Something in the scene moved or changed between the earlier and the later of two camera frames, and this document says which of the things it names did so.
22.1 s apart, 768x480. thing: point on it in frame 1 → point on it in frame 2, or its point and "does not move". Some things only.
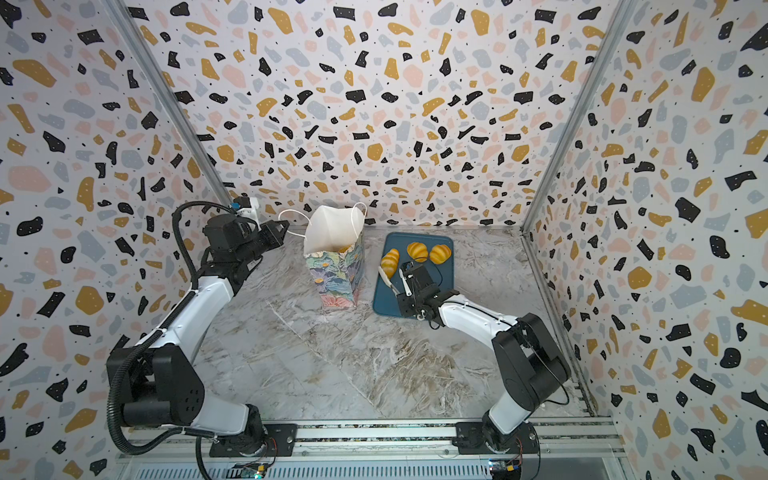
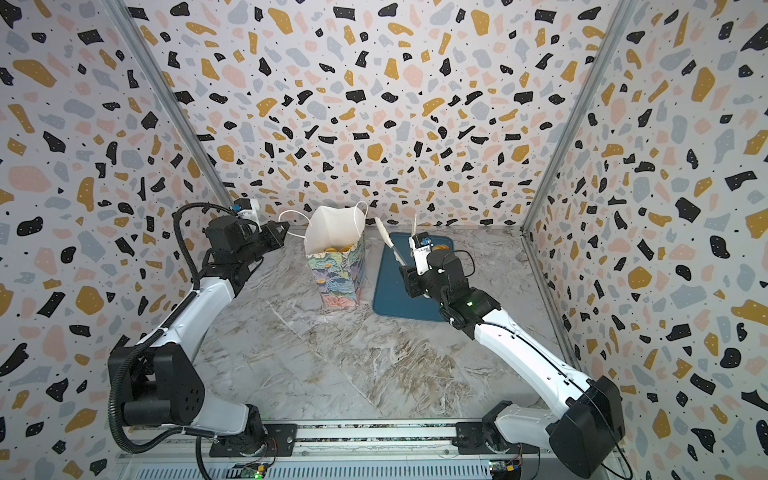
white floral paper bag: (334, 248) does not move
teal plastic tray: (385, 300) does not move
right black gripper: (409, 287) → (411, 279)
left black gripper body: (258, 243) does not move
